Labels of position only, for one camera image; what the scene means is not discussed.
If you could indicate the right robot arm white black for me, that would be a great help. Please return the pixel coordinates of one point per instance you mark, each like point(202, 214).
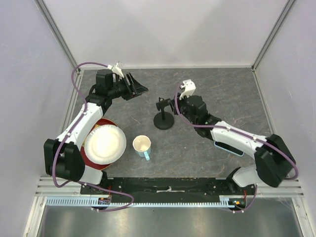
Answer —
point(273, 160)

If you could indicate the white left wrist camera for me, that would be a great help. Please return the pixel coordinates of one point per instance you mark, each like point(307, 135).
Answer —
point(116, 69)

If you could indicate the light blue cable duct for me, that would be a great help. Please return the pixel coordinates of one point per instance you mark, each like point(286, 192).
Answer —
point(97, 202)

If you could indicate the phone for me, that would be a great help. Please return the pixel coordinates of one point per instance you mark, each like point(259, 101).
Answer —
point(228, 148)

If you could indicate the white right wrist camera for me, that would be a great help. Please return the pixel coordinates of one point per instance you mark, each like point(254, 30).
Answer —
point(188, 87)

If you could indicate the white paper plate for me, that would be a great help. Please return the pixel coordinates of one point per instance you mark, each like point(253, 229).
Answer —
point(105, 144)

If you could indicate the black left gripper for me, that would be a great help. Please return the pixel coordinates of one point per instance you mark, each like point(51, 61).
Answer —
point(134, 90)

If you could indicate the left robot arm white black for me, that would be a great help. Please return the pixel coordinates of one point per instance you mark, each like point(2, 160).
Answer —
point(62, 155)

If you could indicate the black phone stand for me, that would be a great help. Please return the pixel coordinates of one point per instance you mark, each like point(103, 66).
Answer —
point(163, 120)

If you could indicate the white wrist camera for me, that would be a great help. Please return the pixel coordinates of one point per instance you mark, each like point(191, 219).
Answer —
point(188, 87)
point(116, 69)

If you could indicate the light blue mug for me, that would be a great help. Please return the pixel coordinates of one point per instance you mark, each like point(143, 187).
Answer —
point(142, 146)

